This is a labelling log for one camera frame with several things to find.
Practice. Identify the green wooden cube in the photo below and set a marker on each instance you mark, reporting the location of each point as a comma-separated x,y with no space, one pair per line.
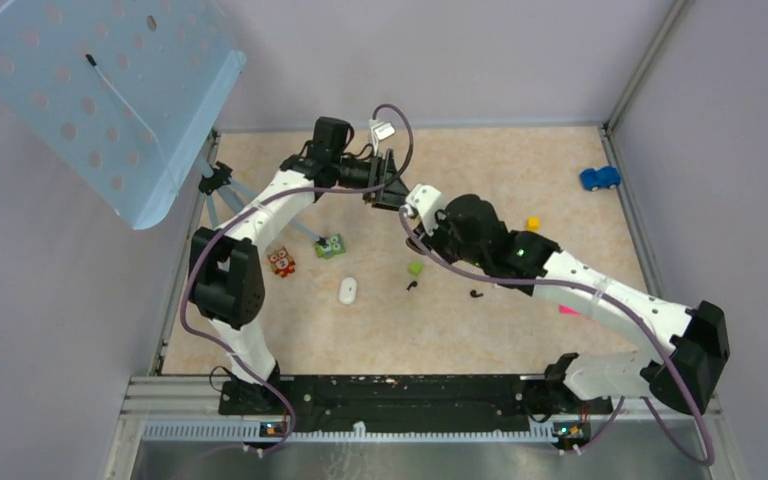
415,268

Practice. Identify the light blue tripod stand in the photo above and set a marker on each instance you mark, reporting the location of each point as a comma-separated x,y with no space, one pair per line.
254,159

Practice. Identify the light blue perforated tray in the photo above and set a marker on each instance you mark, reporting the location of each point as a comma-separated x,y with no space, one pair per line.
125,92

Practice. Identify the pink plastic clip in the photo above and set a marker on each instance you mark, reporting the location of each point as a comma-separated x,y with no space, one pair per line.
567,310

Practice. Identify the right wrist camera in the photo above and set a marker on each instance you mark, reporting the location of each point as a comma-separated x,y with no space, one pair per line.
423,202

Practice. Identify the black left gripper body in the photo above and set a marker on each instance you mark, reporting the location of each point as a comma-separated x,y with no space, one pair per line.
379,173

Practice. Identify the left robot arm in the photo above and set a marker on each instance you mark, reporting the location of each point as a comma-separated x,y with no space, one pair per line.
225,280

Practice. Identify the green owl block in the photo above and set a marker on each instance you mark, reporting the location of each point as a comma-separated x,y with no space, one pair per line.
328,247

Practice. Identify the yellow wooden cube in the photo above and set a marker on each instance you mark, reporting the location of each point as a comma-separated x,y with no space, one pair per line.
533,224

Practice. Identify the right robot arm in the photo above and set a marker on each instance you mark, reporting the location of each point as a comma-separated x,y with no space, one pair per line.
680,351

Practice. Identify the white earbud charging case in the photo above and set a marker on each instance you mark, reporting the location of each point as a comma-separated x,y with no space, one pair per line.
347,291

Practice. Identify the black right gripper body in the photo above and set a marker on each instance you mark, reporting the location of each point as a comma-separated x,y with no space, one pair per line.
438,241

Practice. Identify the blue toy car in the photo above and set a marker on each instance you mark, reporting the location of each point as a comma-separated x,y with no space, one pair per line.
594,179

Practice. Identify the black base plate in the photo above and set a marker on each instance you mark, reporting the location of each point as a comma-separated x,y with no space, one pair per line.
459,404

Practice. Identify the aluminium frame rail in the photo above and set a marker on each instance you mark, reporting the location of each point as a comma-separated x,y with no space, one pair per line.
186,408

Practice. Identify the red owl block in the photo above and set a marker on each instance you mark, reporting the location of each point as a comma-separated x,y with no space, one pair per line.
281,262

